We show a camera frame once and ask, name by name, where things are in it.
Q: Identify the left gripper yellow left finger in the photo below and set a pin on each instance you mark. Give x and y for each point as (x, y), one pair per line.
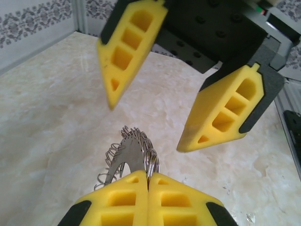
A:
(141, 207)

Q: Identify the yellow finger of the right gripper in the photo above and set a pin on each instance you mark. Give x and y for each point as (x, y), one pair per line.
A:
(105, 58)
(204, 117)

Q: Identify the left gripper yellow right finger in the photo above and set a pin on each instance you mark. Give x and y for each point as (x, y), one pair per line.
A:
(156, 207)

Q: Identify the clear plastic scrap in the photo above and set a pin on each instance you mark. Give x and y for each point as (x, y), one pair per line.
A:
(251, 217)

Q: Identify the aluminium frame post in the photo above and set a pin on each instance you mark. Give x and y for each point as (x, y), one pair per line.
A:
(81, 16)

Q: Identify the aluminium back rail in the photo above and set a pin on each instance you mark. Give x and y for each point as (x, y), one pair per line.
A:
(35, 51)

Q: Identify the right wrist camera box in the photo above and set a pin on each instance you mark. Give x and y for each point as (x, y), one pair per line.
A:
(282, 35)

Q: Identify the aluminium mounting rail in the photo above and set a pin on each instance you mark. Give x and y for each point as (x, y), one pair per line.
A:
(281, 110)

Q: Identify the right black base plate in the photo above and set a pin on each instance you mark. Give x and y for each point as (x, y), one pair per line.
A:
(294, 141)

